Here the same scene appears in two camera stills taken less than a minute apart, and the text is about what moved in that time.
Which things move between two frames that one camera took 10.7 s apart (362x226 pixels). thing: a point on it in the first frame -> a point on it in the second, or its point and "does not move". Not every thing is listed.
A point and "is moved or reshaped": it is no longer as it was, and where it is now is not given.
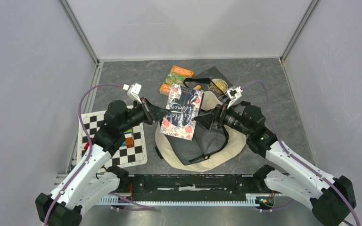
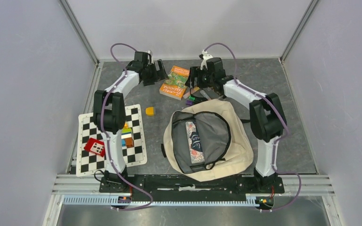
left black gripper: [153, 113] -> [159, 76]
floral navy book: [185, 103] -> [194, 142]
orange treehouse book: [176, 76] does not move
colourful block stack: [128, 139] does not move
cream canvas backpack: [209, 149] is moved or reshaped
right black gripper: [205, 120] -> [195, 71]
